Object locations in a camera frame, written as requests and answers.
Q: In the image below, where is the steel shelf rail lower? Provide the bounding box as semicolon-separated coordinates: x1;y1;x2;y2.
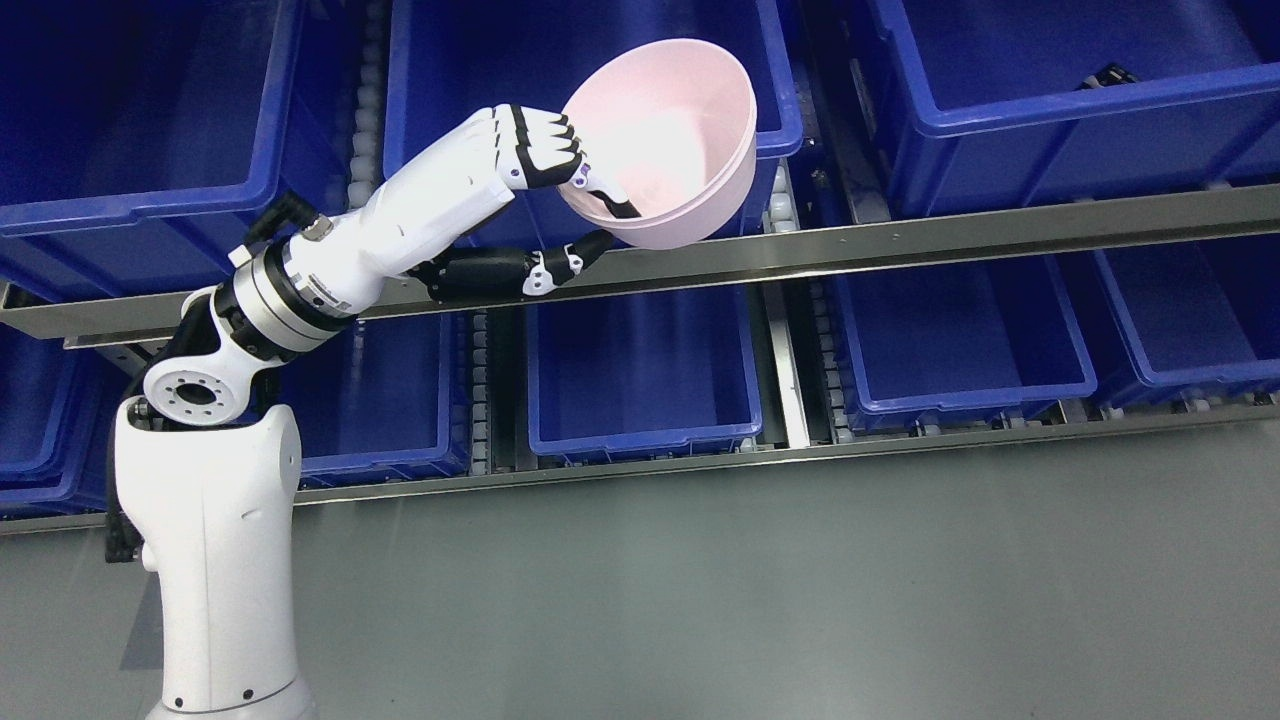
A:
0;404;1280;537

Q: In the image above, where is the blue bin upper left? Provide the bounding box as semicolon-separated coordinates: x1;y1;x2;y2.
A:
1;1;367;302

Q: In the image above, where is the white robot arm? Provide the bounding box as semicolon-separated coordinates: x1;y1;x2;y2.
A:
106;281;317;719

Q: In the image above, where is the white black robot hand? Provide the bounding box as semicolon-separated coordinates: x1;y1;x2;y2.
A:
282;104;639;315

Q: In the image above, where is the blue bin upper right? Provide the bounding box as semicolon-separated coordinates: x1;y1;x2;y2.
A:
837;1;1279;218

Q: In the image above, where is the blue bin lower middle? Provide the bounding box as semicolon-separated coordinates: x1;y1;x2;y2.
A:
525;286;764;465

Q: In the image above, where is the blue bin far right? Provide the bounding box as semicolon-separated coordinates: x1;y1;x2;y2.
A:
1078;234;1279;407

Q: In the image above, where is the blue bin lower right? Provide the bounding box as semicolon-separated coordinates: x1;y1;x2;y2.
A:
823;256;1098;433

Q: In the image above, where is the blue bin far left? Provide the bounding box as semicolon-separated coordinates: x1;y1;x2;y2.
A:
1;325;127;519

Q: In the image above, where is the blue bin lower left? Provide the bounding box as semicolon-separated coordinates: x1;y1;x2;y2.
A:
280;313;471;489

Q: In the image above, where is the pink bowl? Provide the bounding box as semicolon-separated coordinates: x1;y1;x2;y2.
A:
561;38;758;249
559;124;756;250

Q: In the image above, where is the steel shelf rail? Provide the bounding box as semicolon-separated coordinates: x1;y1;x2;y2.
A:
0;404;1280;537
1;183;1279;348

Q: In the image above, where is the steel shelf rail upper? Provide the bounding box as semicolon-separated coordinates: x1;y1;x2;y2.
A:
1;183;1279;348

